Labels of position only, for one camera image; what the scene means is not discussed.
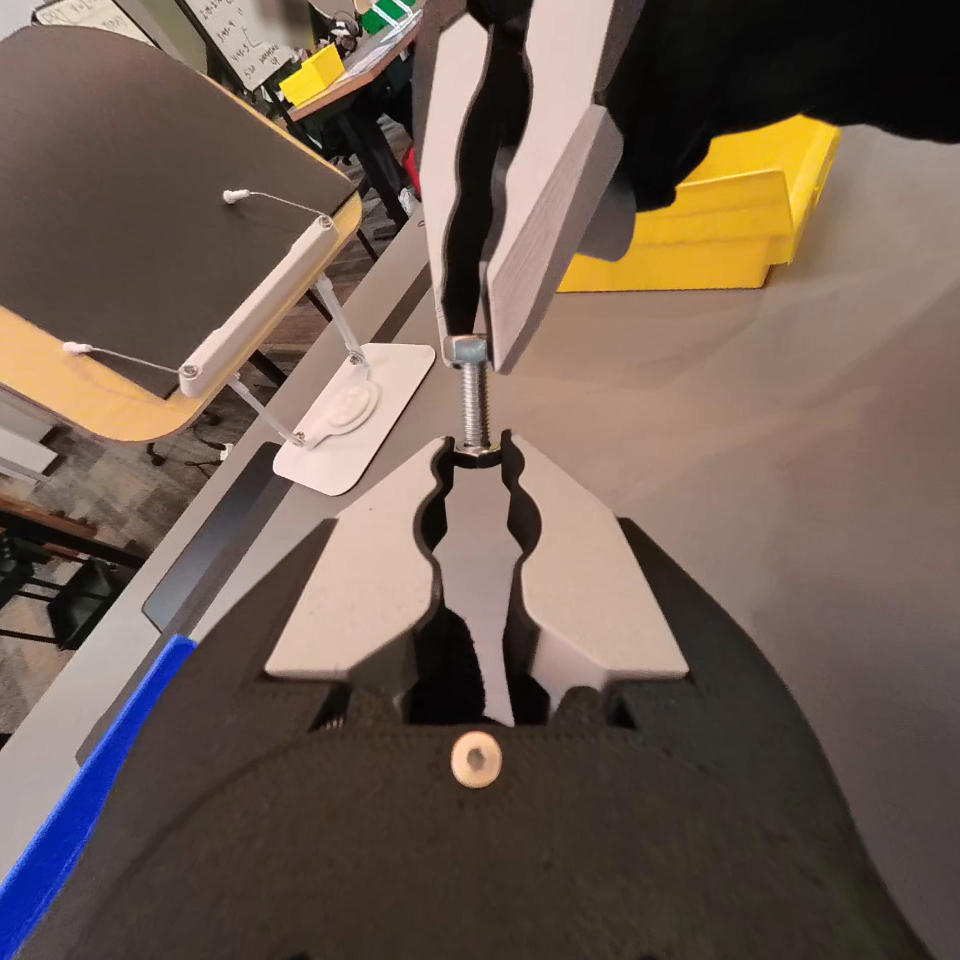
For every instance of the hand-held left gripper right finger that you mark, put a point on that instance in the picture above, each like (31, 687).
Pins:
(592, 600)

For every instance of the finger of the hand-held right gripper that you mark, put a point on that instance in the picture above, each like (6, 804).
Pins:
(555, 225)
(442, 112)

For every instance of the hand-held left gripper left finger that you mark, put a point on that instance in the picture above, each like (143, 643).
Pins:
(360, 600)

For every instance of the yellow plastic bin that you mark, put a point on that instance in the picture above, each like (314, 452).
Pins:
(712, 240)

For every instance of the silver bolt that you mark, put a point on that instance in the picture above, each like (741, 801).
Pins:
(474, 397)

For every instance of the blue plastic bin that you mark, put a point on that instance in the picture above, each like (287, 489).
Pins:
(75, 810)

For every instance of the person's right forearm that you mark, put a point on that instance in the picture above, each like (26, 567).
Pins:
(862, 60)

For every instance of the person's right hand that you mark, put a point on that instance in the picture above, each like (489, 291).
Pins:
(712, 75)

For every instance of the green plastic bin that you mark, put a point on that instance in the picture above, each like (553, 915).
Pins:
(386, 15)

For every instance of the red plastic bin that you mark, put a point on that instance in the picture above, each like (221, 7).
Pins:
(411, 172)

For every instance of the small yellow bin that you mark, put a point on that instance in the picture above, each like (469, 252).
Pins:
(311, 79)

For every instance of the whiteboard with handwriting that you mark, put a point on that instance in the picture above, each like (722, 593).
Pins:
(90, 19)
(240, 37)

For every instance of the white stand with clear arms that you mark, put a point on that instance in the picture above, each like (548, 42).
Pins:
(390, 375)

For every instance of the white flat device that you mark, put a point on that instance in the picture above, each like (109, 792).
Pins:
(255, 307)

